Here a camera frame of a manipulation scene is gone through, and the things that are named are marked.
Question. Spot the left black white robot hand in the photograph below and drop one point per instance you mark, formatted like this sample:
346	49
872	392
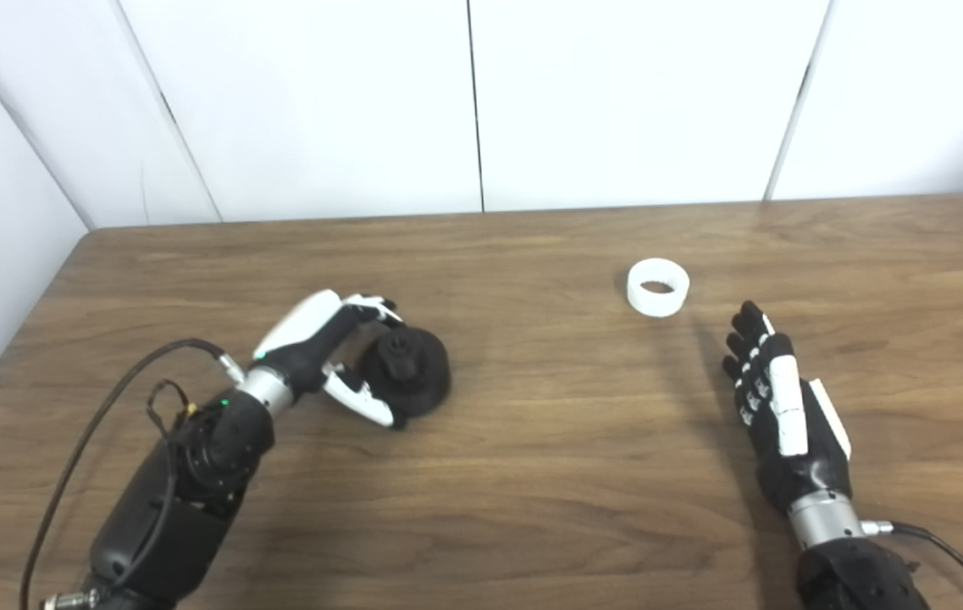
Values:
320	347

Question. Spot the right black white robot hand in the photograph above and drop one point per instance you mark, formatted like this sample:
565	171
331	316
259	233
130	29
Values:
786	424

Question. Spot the round black part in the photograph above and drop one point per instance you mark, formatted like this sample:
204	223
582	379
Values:
413	373

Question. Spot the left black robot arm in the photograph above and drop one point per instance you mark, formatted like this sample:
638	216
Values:
193	483

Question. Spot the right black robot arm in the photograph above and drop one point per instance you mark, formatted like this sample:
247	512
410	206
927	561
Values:
845	559

